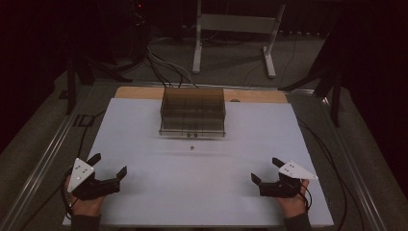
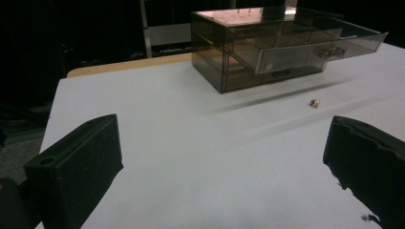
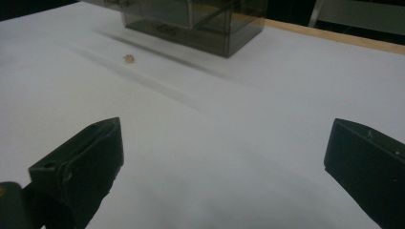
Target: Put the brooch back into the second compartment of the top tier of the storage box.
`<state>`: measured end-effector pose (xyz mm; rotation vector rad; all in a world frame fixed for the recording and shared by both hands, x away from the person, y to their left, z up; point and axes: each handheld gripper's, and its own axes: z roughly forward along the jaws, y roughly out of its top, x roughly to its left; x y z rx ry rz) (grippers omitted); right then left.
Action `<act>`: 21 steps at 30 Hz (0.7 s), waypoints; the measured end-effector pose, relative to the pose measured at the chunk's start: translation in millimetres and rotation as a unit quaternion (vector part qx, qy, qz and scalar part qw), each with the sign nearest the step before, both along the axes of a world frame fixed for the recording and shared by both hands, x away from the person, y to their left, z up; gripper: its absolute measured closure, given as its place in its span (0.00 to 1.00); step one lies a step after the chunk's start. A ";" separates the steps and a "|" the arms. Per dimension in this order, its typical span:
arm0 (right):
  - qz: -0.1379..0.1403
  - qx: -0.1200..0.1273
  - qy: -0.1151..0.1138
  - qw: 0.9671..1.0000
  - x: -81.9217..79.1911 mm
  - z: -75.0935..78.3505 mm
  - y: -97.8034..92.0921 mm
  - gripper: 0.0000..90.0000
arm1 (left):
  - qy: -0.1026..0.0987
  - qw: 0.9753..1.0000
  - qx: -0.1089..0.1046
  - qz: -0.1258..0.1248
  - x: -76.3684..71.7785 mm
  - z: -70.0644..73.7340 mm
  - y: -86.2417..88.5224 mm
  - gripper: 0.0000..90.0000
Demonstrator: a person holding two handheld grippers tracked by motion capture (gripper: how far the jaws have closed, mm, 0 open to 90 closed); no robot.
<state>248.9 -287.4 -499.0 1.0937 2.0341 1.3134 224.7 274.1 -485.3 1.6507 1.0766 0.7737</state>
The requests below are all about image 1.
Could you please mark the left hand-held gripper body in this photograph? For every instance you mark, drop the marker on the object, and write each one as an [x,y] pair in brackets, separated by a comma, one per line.
[93,186]

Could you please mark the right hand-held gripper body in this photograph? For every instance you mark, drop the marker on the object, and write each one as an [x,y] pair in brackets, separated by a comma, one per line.
[285,184]

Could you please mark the clear plastic compartment box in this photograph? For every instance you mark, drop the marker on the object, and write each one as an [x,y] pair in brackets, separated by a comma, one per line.
[192,112]

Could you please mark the person's right hand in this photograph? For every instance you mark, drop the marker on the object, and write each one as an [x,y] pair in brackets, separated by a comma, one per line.
[293,203]

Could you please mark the person's left hand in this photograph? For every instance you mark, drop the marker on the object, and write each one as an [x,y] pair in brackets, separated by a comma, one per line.
[85,206]

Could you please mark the white table mat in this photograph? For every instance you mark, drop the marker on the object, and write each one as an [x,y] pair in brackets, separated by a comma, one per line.
[205,179]

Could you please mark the black tripod stand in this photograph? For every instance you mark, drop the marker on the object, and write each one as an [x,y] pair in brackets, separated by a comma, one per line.
[327,77]
[80,73]

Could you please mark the white metal stand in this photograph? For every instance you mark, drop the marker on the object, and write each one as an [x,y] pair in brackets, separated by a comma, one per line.
[237,25]

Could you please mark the aluminium floor rail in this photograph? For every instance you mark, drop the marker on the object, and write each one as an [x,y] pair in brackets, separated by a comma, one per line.
[41,160]
[352,166]

